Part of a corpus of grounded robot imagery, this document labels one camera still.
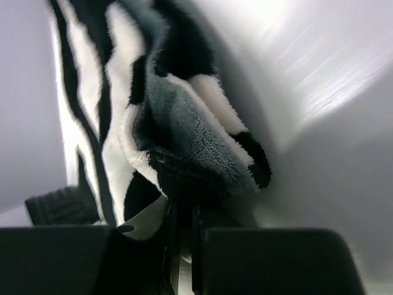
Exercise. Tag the black white zebra fleece blanket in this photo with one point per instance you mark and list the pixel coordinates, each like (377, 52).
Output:
(150, 120)

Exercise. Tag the black ribbed hard suitcase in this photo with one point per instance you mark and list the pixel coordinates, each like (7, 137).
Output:
(70, 205)

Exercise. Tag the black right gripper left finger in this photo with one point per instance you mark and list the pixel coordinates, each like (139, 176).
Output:
(80, 260)

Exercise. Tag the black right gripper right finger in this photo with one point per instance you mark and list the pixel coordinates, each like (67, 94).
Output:
(236, 260)

